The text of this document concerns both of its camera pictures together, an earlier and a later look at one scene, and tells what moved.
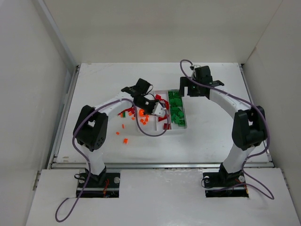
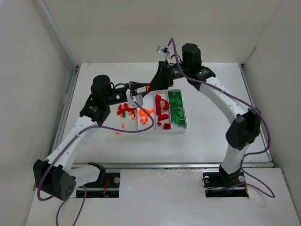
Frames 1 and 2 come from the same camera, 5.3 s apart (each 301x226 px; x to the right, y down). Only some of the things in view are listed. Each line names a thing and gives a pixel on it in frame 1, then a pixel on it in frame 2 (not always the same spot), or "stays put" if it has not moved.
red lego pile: [131, 109] stays put
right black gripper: [186, 83] -> [167, 75]
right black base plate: [213, 180] stays put
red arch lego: [160, 118] stays put
